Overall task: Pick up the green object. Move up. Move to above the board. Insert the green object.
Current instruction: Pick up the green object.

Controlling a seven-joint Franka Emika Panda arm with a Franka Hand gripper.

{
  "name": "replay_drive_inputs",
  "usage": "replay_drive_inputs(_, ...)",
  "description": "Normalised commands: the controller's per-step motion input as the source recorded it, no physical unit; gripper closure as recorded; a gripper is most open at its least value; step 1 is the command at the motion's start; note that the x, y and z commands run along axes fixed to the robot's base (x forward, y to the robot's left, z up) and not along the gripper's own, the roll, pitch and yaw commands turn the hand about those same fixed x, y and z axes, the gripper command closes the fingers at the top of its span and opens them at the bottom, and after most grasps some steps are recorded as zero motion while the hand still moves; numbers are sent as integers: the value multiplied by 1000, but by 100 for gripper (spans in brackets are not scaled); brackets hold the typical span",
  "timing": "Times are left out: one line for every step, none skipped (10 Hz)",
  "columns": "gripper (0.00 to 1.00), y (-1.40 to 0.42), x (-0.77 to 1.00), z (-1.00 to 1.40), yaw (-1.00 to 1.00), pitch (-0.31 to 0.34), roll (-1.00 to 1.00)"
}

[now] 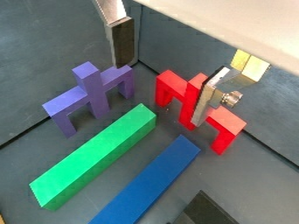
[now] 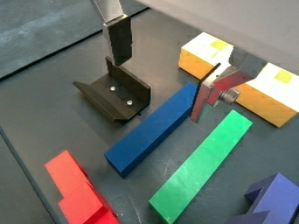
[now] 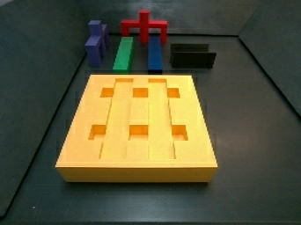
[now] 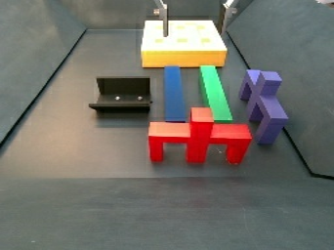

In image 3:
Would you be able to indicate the blue rectangular bar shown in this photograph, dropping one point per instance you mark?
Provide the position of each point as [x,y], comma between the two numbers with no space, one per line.
[155,55]

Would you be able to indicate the green rectangular bar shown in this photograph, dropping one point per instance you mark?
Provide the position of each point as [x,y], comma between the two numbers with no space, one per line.
[122,63]

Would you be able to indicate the yellow slotted board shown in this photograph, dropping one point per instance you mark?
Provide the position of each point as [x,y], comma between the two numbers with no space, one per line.
[138,131]

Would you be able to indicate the red cross-shaped block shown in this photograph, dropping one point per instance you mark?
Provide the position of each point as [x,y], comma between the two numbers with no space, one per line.
[144,23]

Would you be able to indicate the purple cross-shaped block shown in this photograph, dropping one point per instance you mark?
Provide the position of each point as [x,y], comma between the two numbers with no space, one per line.
[97,43]

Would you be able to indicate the black U-shaped block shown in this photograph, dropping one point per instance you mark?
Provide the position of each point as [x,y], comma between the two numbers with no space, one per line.
[192,56]

